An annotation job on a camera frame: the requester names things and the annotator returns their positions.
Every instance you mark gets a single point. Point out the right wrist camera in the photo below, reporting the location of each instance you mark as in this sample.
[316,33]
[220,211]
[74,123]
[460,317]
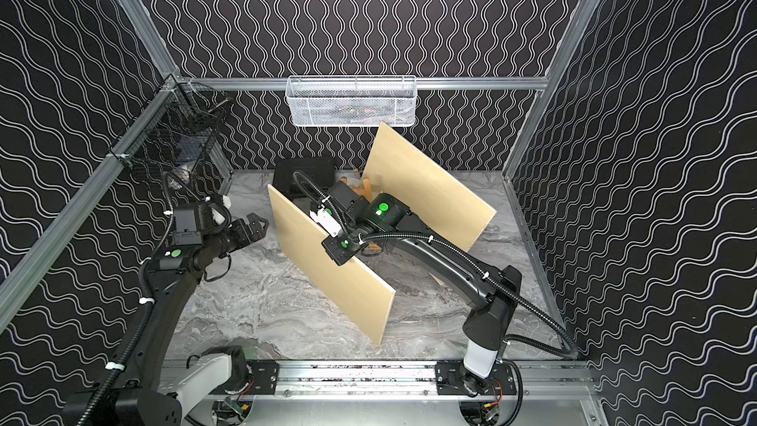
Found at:
[323,217]

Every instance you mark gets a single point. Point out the plywood board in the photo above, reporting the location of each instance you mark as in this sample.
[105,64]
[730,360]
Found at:
[397,167]
[359,293]

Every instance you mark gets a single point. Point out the white wire mesh basket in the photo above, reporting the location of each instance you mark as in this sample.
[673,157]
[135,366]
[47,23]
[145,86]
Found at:
[352,100]

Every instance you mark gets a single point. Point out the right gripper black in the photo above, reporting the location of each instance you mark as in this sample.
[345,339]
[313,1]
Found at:
[331,250]

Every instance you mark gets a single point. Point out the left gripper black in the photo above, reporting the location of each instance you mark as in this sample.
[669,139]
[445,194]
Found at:
[246,229]

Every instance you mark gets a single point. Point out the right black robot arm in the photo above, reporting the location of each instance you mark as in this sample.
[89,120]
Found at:
[491,293]

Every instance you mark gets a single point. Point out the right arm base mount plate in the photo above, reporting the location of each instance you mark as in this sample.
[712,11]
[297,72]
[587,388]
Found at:
[452,379]

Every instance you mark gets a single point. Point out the black wire mesh basket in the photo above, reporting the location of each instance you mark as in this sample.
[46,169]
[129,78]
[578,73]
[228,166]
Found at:
[182,137]

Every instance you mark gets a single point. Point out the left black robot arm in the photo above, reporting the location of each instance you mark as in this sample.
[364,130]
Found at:
[127,393]

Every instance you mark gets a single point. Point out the wooden easel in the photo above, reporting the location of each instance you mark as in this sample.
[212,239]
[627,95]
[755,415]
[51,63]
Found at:
[362,188]

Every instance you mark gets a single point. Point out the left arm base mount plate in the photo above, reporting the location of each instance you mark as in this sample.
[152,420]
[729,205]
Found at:
[260,377]

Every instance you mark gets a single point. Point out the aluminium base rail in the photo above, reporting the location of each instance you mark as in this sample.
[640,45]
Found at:
[364,392]

